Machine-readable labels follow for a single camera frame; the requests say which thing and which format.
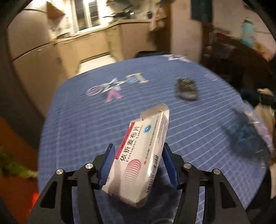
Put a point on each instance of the orange wooden cabinet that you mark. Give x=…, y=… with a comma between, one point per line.
x=19, y=187

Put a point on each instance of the grey refrigerator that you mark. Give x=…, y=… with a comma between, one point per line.
x=35, y=59

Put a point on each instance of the beige kitchen cabinets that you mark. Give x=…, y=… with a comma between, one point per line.
x=122, y=39

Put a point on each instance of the green vegetable bunch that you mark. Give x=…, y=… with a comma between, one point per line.
x=10, y=167

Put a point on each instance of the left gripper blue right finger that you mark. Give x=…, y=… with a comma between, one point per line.
x=183, y=176

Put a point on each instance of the light blue thermos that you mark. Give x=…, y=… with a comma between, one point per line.
x=248, y=31

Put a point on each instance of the dark wooden dining table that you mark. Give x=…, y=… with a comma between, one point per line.
x=230, y=58

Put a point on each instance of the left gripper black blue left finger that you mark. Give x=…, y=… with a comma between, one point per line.
x=91, y=177

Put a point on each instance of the small dark crushed carton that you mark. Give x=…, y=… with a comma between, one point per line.
x=186, y=89

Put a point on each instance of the white red medicine box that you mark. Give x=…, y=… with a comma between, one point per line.
x=136, y=162

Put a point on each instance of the kitchen window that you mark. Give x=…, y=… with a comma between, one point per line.
x=87, y=14

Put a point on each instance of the blue star grid tablecloth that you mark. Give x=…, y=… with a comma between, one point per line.
x=219, y=134

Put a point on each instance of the black cloth covered seat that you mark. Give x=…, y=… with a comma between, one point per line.
x=149, y=53

